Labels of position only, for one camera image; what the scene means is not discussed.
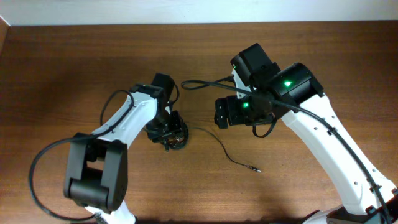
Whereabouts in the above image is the black USB cable bundle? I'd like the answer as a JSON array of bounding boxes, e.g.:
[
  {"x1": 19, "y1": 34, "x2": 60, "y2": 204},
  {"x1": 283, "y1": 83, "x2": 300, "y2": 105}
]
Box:
[{"x1": 155, "y1": 121, "x2": 190, "y2": 152}]

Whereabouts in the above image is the thin black audio cable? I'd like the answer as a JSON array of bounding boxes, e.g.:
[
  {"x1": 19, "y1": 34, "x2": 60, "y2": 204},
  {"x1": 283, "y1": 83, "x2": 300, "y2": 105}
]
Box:
[{"x1": 187, "y1": 126, "x2": 262, "y2": 173}]

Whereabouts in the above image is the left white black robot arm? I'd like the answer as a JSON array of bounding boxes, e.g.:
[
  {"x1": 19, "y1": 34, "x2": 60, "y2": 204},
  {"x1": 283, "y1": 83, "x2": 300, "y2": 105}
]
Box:
[{"x1": 63, "y1": 73, "x2": 188, "y2": 223}]

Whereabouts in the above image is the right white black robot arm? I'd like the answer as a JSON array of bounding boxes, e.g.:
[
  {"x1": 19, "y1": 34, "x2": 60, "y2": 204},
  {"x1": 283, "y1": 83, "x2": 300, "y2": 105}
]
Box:
[{"x1": 215, "y1": 44, "x2": 397, "y2": 223}]

